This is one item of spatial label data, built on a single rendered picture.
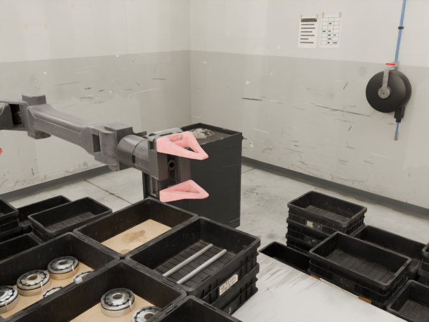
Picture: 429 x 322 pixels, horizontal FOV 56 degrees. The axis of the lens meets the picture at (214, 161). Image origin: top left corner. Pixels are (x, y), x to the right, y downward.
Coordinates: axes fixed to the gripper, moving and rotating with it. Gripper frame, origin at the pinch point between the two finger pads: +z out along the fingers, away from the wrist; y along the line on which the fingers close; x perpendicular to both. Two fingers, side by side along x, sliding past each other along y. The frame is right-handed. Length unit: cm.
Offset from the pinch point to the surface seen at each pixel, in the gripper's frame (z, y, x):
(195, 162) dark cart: -148, 67, -131
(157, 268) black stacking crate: -63, 62, -35
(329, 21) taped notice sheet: -170, -21, -324
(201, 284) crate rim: -34, 52, -30
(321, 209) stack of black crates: -82, 97, -184
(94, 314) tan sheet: -56, 62, -6
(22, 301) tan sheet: -78, 62, 7
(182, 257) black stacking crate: -62, 62, -46
